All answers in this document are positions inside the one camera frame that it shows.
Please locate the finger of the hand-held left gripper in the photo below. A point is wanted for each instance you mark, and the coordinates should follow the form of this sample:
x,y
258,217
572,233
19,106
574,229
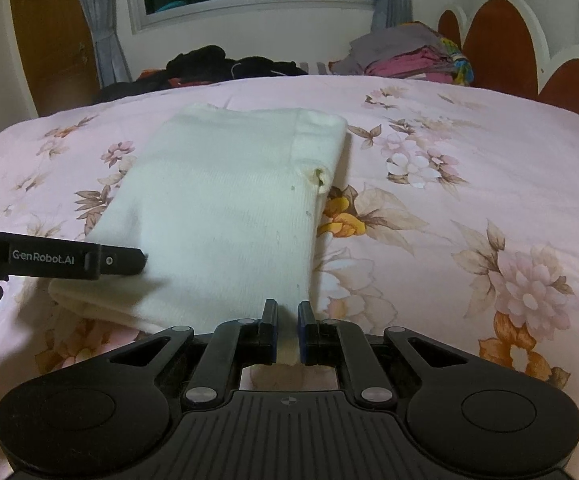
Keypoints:
x,y
122,260

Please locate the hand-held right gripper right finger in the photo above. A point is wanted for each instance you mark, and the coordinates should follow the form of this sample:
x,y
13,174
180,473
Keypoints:
x,y
303,345

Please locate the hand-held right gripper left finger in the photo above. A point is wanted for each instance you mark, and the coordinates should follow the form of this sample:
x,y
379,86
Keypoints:
x,y
269,345

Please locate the white knit garment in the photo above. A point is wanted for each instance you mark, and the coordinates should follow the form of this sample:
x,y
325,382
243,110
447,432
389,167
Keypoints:
x,y
229,200

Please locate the pile of dark clothes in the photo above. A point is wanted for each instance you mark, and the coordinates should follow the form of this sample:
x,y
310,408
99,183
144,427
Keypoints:
x,y
204,62

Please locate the pile of folded colourful clothes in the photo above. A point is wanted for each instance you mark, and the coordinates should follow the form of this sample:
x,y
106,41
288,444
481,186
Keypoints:
x,y
404,60

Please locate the brown wooden wardrobe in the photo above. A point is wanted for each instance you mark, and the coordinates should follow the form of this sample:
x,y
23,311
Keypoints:
x,y
49,35

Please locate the pink floral bedsheet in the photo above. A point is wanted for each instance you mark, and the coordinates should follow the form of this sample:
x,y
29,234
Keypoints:
x,y
469,185

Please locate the striped cloth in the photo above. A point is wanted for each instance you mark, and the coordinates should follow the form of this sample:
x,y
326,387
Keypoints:
x,y
317,67

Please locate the brown and white headboard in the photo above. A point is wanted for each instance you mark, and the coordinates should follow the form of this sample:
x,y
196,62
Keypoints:
x,y
499,45

